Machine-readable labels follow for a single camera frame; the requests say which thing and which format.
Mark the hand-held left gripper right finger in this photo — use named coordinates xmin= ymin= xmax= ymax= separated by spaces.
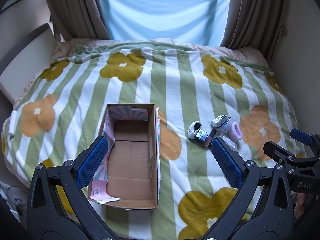
xmin=200 ymin=137 xmax=293 ymax=240

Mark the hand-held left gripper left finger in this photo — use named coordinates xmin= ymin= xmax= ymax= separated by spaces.
xmin=26 ymin=135 xmax=118 ymax=240

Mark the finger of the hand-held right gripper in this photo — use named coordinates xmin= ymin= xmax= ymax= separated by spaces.
xmin=263 ymin=141 xmax=300 ymax=166
xmin=290 ymin=128 xmax=320 ymax=155

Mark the fuzzy lilac scrunchie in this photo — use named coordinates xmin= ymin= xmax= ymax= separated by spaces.
xmin=229 ymin=122 xmax=243 ymax=141

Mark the cardboard box with pink print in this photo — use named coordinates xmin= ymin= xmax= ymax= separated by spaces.
xmin=87 ymin=103 xmax=161 ymax=210

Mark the person's right hand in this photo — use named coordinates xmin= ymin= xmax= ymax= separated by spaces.
xmin=293 ymin=192 xmax=307 ymax=219

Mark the small white packet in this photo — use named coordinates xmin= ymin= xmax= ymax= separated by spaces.
xmin=220 ymin=134 xmax=238 ymax=151

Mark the pink lip gloss tube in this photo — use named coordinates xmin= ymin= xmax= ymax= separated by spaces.
xmin=207 ymin=129 xmax=218 ymax=143

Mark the small black box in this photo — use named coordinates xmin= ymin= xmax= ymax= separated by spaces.
xmin=196 ymin=131 xmax=210 ymax=145

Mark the white patterned small case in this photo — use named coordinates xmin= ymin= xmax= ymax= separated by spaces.
xmin=210 ymin=114 xmax=228 ymax=127

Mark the white rounded gadget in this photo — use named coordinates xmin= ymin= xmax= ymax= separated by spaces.
xmin=187 ymin=121 xmax=202 ymax=140

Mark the striped floral blanket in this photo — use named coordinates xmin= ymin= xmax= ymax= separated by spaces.
xmin=0 ymin=39 xmax=302 ymax=240

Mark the pink quilt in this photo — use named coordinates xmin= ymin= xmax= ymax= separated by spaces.
xmin=53 ymin=38 xmax=272 ymax=67

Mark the white padded headboard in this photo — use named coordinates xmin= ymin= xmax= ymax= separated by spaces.
xmin=0 ymin=23 xmax=58 ymax=103

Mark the brown curtain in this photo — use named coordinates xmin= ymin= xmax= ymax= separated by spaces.
xmin=219 ymin=0 xmax=288 ymax=57
xmin=42 ymin=0 xmax=111 ymax=42

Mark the pale blue sheer curtain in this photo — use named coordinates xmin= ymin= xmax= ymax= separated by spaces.
xmin=96 ymin=0 xmax=235 ymax=47

